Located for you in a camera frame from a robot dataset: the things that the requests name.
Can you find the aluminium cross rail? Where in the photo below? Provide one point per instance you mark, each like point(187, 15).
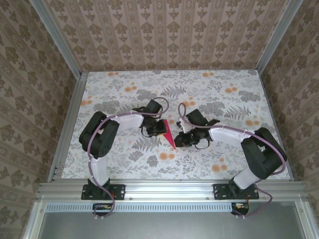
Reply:
point(169, 189)

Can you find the pink paper sheet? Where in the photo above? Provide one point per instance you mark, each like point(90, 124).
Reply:
point(170, 134)

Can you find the left aluminium side rail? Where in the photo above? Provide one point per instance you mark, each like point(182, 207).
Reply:
point(74, 104)

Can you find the right aluminium side rail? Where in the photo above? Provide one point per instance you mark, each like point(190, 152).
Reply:
point(276, 124)

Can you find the aluminium corner post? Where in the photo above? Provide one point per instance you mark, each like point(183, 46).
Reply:
point(276, 37)
point(57, 39)

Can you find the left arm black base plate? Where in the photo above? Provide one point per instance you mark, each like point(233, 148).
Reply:
point(119, 191)

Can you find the grey metal panel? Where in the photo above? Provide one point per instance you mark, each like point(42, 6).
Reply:
point(174, 226)

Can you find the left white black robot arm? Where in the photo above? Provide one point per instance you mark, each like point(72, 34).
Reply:
point(99, 139)

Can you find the left aluminium corner post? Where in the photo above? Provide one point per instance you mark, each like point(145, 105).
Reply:
point(57, 39)

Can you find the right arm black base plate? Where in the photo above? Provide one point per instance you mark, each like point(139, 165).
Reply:
point(220, 191)

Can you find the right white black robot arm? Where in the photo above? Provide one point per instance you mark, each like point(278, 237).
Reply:
point(264, 156)

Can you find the floral table cover sheet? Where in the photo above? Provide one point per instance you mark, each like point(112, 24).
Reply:
point(199, 82)

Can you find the aluminium side rail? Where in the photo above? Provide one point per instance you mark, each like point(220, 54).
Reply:
point(74, 104)
point(276, 124)

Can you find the right aluminium corner post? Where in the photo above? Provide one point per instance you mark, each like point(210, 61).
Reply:
point(276, 37)

